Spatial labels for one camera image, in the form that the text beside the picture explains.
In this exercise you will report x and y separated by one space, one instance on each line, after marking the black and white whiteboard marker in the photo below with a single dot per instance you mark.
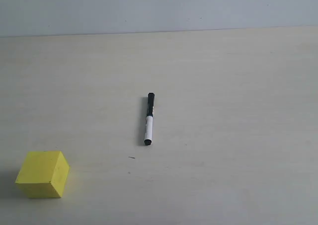
148 138

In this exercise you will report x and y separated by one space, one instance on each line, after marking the yellow cube block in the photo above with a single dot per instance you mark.
43 174

